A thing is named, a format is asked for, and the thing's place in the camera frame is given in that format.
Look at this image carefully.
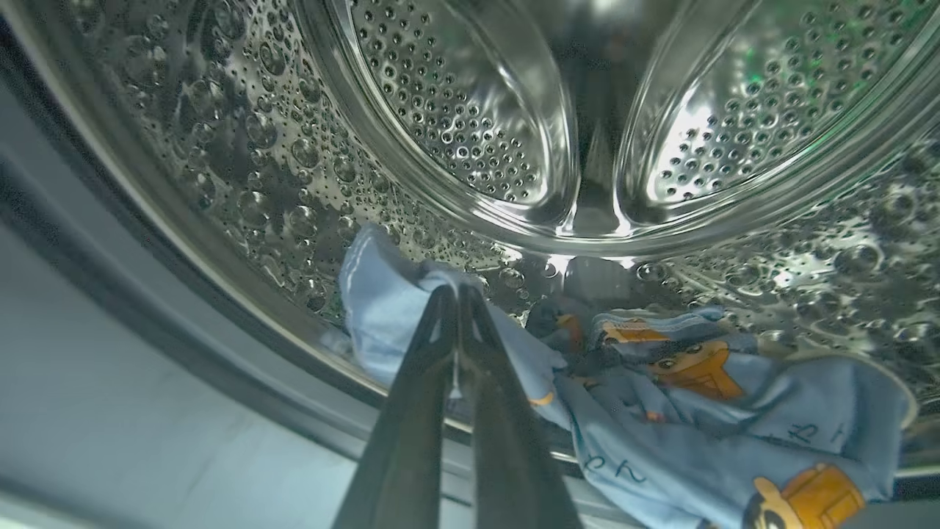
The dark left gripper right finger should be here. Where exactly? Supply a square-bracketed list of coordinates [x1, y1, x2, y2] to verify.
[460, 285, 585, 529]

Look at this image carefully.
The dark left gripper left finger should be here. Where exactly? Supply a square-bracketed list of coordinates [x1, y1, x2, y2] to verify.
[334, 285, 460, 529]

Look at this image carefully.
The light blue cartoon print garment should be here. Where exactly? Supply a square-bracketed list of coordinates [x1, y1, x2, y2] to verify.
[339, 224, 919, 529]

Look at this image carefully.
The grey rubber door gasket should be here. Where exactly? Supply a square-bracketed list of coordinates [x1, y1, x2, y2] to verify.
[0, 15, 632, 529]

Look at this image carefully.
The steel washing machine drum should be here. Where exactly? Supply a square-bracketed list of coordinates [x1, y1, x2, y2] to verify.
[15, 0, 940, 471]

